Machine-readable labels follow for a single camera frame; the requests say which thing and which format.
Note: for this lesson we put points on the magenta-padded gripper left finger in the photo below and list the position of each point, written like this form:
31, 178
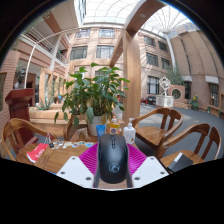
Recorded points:
75, 170

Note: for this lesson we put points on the long wooden planter box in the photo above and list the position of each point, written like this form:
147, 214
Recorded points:
41, 115

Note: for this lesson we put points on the yellow liquid bottle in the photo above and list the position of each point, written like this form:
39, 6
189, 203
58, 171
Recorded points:
113, 127

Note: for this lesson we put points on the black notebook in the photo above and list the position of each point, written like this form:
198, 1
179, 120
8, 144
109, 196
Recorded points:
180, 162

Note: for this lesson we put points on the black computer mouse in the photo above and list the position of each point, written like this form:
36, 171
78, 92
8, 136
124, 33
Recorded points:
113, 160

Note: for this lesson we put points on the green plant in white pot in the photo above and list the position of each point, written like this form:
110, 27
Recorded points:
96, 90

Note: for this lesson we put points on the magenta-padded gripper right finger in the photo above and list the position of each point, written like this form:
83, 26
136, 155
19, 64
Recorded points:
148, 170

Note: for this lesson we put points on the red bag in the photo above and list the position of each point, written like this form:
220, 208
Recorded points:
36, 153

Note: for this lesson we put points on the wooden armchair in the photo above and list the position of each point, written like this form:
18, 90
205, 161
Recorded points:
70, 128
20, 125
186, 131
153, 133

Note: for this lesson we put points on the white pump bottle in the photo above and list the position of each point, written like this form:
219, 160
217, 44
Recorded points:
129, 135

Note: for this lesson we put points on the dark bust statue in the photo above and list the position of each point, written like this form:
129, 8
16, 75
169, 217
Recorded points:
20, 80

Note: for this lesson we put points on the white sculpture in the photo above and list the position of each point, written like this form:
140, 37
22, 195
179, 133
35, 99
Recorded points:
165, 90

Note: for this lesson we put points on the dark red wooden pedestal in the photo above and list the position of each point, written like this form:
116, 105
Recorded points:
18, 106

